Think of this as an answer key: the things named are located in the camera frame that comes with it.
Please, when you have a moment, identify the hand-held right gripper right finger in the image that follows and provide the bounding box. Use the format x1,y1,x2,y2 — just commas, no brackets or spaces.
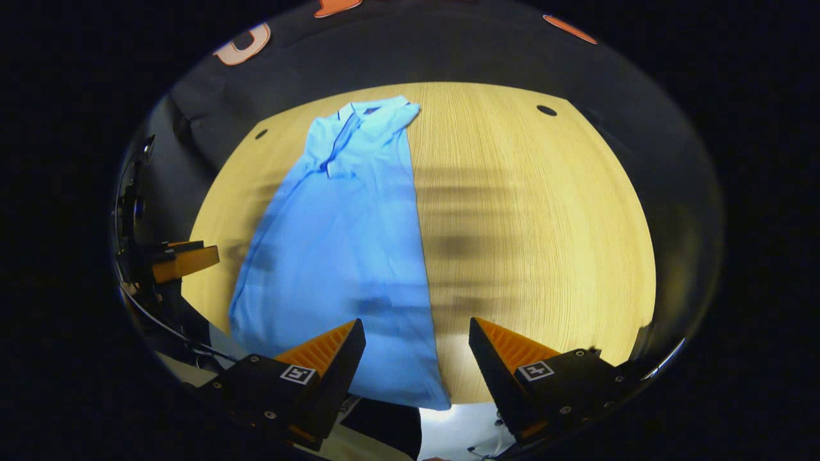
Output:
469,317,641,446

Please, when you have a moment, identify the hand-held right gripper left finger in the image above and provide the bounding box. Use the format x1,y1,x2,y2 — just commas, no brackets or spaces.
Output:
192,318,366,449

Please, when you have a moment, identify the light blue T-shirt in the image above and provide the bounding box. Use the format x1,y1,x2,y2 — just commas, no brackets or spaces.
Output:
229,96,452,410

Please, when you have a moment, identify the person's white top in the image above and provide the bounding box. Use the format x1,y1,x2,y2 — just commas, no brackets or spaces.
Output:
416,402,516,461

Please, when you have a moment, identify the person's dark clothing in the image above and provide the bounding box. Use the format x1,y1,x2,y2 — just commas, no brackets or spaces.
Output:
336,397,423,461

